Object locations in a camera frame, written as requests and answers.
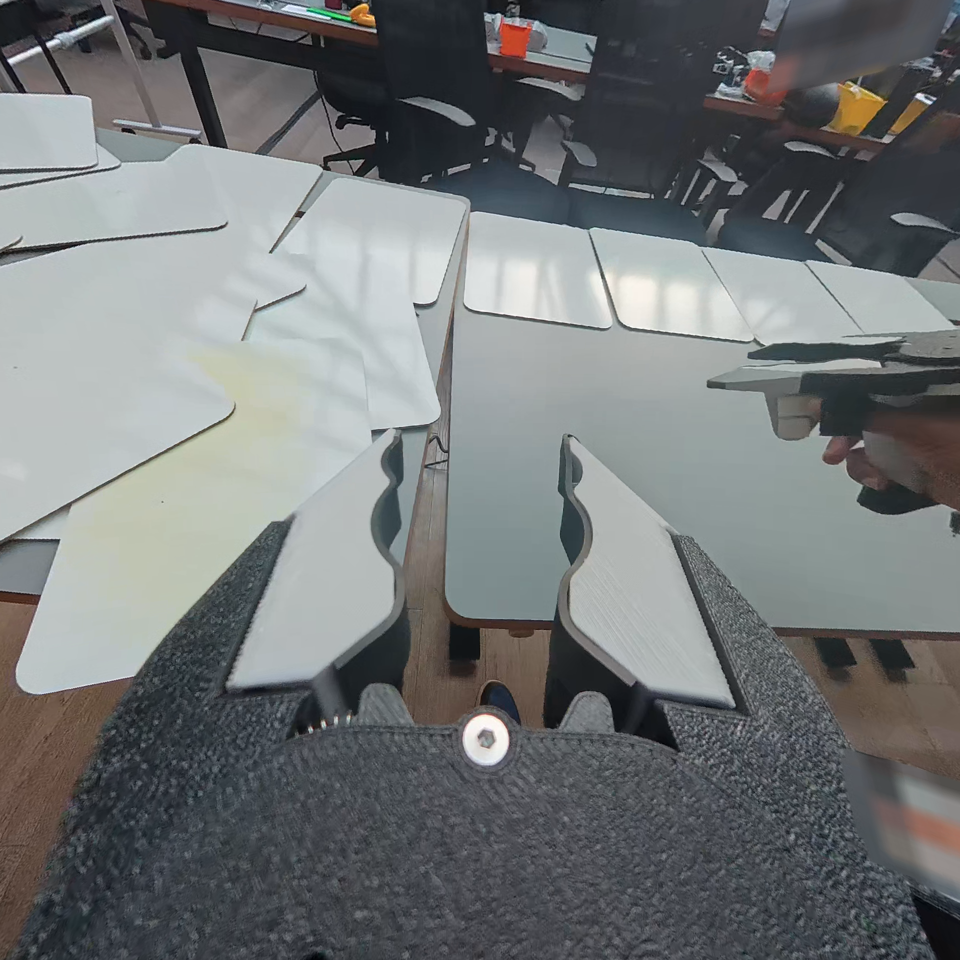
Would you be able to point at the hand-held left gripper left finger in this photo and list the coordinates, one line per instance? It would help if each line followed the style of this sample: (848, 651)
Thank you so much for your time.
(315, 600)

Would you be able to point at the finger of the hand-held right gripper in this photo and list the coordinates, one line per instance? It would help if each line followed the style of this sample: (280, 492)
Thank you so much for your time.
(825, 351)
(757, 379)

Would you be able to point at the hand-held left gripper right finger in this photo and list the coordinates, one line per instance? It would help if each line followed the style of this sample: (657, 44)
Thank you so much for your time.
(645, 615)

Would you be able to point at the cluttered work desk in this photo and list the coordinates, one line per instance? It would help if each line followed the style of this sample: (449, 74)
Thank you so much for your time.
(559, 51)

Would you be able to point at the person's right hand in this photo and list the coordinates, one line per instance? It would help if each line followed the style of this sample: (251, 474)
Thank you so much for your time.
(930, 450)

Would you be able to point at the black office chair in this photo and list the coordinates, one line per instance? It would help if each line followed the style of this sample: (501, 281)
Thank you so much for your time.
(780, 202)
(900, 172)
(427, 60)
(637, 90)

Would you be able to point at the blue black shoe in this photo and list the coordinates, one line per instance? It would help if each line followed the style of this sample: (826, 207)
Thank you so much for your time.
(499, 701)

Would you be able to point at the yellow storage bin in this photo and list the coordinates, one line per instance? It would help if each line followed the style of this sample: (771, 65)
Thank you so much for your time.
(859, 109)

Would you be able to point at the black helmet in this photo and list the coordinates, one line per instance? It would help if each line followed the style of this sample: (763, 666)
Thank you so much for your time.
(814, 101)

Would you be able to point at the row of white boards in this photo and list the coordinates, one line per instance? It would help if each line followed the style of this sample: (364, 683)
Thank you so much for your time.
(525, 270)

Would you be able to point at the orange parts bin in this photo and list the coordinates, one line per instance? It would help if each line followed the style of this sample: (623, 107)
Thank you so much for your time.
(757, 86)

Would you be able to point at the pile of white boards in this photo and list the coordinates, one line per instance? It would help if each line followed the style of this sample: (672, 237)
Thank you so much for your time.
(112, 337)

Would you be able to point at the small orange bin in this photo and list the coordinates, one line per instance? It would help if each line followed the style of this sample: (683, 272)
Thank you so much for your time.
(516, 37)

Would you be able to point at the orange yellow hand tool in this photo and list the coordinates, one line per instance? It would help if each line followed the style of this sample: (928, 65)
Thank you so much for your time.
(362, 13)

